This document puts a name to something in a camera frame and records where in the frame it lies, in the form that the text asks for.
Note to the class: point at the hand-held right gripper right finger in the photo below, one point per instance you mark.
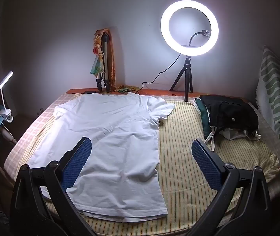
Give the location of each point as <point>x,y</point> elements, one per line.
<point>204,159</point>

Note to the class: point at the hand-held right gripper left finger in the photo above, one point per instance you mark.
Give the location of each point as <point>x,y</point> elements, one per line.
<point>81,159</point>

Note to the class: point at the white t-shirt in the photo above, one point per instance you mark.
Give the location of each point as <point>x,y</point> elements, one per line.
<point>120,137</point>

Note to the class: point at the black folded clothes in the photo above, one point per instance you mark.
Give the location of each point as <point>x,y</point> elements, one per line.
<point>231,113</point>

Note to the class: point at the striped yellow bed sheet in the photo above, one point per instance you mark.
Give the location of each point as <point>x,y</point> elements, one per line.
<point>184,167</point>

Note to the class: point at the white tote bag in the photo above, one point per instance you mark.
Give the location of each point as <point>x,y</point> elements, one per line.
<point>231,134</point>

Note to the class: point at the pink checkered blanket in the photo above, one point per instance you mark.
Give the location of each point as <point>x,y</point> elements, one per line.
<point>31,137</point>

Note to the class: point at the white clip desk lamp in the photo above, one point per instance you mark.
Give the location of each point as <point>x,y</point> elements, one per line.
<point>5,81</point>

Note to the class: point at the black mini tripod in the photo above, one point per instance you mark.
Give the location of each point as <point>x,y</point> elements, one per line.
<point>186,78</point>

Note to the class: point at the green yellow patterned cloth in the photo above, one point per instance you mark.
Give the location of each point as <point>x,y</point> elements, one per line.
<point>127,89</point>

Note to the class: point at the colourful patterned scarf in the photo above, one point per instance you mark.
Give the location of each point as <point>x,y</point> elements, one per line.
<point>97,64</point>

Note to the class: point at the green white patterned pillow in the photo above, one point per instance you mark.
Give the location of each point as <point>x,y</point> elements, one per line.
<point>275,91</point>

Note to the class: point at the orange cloth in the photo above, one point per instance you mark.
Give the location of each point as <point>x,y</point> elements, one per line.
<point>113,64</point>

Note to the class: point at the folded silver tripod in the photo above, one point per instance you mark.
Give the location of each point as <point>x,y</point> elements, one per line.
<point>106,61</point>

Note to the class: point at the black gooseneck phone holder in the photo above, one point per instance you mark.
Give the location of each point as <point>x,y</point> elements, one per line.
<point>192,38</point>

